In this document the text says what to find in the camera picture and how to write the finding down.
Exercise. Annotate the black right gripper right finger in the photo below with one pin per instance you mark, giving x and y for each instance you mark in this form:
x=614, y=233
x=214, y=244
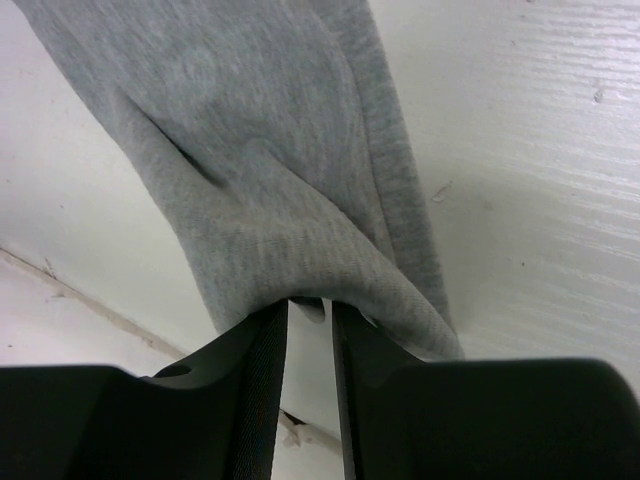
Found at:
x=371, y=429

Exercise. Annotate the grey tank top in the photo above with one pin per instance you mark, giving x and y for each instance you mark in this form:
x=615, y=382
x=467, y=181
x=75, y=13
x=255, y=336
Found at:
x=270, y=136

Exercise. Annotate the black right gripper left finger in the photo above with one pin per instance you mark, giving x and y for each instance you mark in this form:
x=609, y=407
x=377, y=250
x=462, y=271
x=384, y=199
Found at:
x=217, y=409

